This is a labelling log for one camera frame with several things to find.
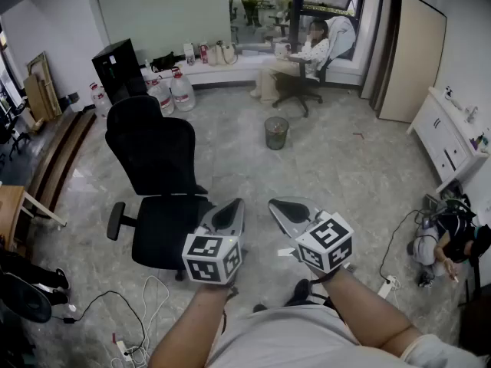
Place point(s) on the black chair with wheels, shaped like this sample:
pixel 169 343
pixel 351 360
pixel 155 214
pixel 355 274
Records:
pixel 27 293

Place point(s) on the black handbag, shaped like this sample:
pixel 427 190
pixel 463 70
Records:
pixel 163 61

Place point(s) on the beige tote bag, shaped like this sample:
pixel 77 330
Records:
pixel 226 54

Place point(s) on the white cabinet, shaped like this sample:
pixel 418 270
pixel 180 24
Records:
pixel 441 136

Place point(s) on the person's black shoe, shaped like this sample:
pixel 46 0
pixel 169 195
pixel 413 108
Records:
pixel 301 290

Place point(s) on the white power strip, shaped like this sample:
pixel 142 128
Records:
pixel 386 286
pixel 123 350

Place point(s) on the black mesh office chair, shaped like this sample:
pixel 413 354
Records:
pixel 153 155

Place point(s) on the beige board panels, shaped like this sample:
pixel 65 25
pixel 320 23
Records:
pixel 410 60

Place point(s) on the person's right forearm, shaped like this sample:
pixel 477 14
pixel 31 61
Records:
pixel 364 309

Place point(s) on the large clear water bottle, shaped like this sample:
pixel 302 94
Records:
pixel 161 94
pixel 183 90
pixel 100 100

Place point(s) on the person's white shirt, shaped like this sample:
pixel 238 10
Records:
pixel 291 339

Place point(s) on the dark wooden planks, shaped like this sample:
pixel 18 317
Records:
pixel 57 155

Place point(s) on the person's left forearm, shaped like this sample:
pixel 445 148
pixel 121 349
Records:
pixel 192 324

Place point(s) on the grey jacket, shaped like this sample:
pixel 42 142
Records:
pixel 341 33

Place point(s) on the stacked picture frames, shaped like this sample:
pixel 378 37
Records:
pixel 40 90

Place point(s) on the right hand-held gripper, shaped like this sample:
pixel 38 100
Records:
pixel 326 244

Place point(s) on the wooden table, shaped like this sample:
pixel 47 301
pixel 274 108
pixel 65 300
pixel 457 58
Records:
pixel 9 209

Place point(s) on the black tower cabinet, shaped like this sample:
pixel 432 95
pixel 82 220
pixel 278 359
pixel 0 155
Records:
pixel 119 71

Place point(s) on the red and white carton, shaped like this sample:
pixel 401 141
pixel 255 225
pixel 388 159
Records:
pixel 203 54

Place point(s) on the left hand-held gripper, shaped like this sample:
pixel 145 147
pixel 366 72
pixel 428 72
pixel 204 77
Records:
pixel 209 257

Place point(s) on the white paper scrap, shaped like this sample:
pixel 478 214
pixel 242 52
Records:
pixel 285 252

